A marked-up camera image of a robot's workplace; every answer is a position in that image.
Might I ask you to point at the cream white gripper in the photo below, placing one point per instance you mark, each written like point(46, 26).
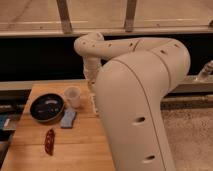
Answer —
point(91, 67)

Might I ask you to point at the white labelled bottle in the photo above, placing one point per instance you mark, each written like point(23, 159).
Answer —
point(92, 96)

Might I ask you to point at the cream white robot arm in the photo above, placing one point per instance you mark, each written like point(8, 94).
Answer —
point(129, 78)

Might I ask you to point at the translucent plastic cup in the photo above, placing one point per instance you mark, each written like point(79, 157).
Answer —
point(72, 94)

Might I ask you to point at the blue sponge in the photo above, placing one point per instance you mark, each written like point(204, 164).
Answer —
point(68, 118)

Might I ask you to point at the dark round bowl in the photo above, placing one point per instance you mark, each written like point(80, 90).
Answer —
point(47, 107)

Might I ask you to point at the red chili pepper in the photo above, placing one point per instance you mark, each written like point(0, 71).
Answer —
point(49, 142)

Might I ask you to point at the blue box beside table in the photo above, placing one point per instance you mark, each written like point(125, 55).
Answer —
point(5, 122)

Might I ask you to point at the left metal window post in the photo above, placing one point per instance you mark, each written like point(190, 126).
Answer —
point(64, 16)

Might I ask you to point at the metal window post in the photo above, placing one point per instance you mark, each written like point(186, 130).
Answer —
point(64, 16)
point(130, 15)

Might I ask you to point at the right metal window post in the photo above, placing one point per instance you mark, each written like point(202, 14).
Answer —
point(130, 15)

